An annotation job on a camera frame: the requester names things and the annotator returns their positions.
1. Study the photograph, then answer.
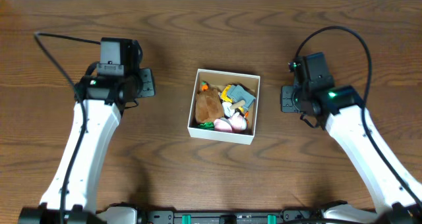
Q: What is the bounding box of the pink plush pig with hat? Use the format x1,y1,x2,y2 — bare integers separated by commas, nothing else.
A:
214,112,248,133

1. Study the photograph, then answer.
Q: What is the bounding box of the yellow grey toy dump truck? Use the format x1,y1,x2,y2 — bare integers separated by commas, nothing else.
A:
220,84,256,114

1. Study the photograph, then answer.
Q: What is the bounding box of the pig face wooden rattle drum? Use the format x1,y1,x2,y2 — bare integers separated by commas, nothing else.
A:
222,100,247,118

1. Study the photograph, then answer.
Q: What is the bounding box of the white cardboard box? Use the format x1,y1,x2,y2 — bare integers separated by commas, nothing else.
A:
187,69,260,145

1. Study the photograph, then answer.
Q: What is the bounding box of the brown plush capybara with orange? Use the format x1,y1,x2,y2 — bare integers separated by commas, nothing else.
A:
195,81,224,124

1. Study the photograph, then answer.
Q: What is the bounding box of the green plastic spinning disc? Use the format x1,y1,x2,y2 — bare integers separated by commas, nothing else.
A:
198,122,214,130

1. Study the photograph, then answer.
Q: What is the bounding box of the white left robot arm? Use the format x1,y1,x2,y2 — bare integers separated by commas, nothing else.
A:
18,38,156,223

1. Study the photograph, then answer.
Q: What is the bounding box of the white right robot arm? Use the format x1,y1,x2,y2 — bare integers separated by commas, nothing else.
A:
280,53,421,223

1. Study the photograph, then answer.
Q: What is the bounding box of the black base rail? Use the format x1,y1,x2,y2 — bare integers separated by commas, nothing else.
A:
95,200,380,224

